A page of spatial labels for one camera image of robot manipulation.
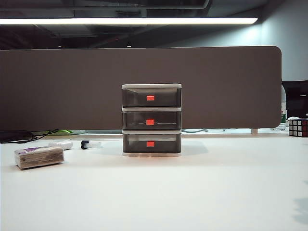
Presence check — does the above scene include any smoky drawer with plain front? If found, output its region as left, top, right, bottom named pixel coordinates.
left=122, top=88, right=181, bottom=108

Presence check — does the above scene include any white earbud case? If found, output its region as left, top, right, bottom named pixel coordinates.
left=48, top=141, right=73, bottom=150

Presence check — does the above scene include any black monitor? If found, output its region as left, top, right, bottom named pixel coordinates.
left=282, top=80, right=308, bottom=118

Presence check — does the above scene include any black cable bundle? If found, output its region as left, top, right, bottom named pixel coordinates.
left=0, top=129, right=60, bottom=144

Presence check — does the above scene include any smoky drawer with wavy line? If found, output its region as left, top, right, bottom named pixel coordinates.
left=123, top=111, right=181, bottom=130

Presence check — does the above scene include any brown desk partition panel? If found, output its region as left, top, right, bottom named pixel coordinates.
left=0, top=45, right=282, bottom=132

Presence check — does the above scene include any smoky drawer above cabinet base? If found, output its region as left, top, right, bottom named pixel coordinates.
left=123, top=133, right=181, bottom=154

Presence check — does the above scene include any long ceiling light strip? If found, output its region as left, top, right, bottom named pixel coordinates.
left=0, top=17, right=258, bottom=26

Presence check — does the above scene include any napkin pack with purple print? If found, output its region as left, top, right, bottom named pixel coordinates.
left=13, top=146, right=65, bottom=170

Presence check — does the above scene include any rubik's cube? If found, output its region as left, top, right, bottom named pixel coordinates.
left=288, top=116, right=308, bottom=138

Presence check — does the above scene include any white three-drawer cabinet frame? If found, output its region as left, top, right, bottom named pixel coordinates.
left=121, top=83, right=182, bottom=158

